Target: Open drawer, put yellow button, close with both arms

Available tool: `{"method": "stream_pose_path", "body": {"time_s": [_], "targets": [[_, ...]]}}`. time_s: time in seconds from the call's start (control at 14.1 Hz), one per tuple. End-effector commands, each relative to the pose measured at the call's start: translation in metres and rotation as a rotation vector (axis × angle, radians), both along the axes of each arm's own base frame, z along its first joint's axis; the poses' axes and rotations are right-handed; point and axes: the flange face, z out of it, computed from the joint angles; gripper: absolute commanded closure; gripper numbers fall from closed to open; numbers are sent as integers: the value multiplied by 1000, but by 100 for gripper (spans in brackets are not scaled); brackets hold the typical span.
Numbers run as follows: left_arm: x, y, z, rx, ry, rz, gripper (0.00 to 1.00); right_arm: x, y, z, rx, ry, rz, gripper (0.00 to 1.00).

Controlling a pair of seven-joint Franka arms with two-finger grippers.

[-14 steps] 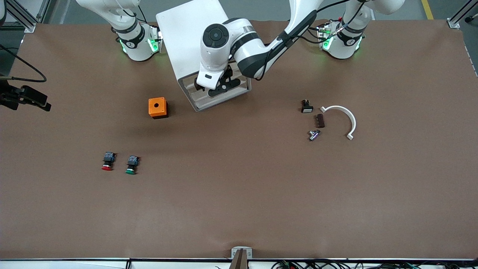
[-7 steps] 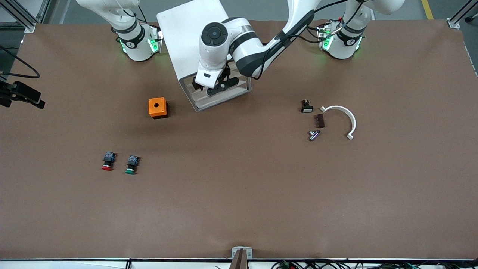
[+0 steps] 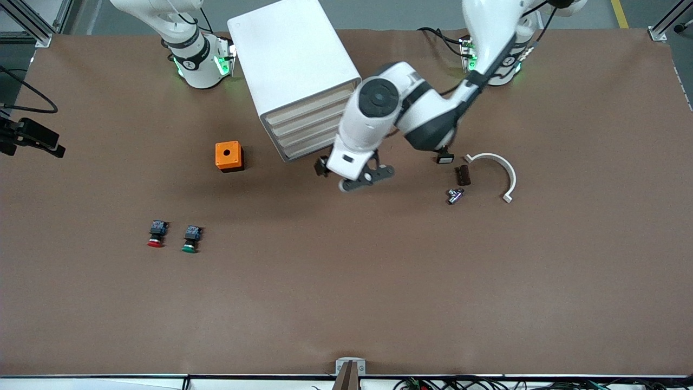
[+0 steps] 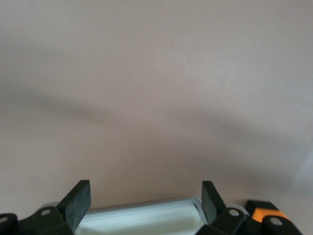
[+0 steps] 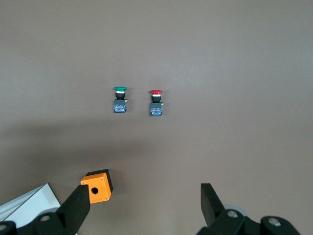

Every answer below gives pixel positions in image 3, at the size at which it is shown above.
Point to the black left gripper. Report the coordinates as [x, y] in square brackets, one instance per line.
[322, 166]

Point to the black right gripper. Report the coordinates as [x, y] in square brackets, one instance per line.
[33, 135]

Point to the white plastic bin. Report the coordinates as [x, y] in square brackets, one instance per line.
[303, 107]

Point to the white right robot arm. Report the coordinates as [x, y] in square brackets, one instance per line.
[197, 65]

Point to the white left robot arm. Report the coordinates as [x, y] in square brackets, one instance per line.
[373, 119]

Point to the white cabinet drawer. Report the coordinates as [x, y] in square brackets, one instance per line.
[306, 121]
[308, 147]
[308, 133]

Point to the orange push button box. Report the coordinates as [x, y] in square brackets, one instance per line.
[227, 154]

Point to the white drawer cabinet housing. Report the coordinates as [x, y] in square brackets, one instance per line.
[292, 49]

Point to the red mushroom push button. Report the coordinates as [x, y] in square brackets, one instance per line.
[157, 228]

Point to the green mushroom push button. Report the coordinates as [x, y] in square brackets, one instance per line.
[191, 234]

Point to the chrome valve fitting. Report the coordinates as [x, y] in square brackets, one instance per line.
[455, 196]

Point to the brown ribbed cylinder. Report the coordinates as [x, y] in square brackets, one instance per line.
[464, 175]

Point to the aluminium frame post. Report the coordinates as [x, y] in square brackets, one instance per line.
[668, 21]
[32, 24]

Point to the black white rectangular switch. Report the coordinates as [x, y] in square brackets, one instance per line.
[445, 158]

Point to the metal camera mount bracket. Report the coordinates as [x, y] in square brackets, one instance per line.
[350, 369]

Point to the white table edge rail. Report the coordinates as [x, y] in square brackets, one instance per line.
[108, 382]

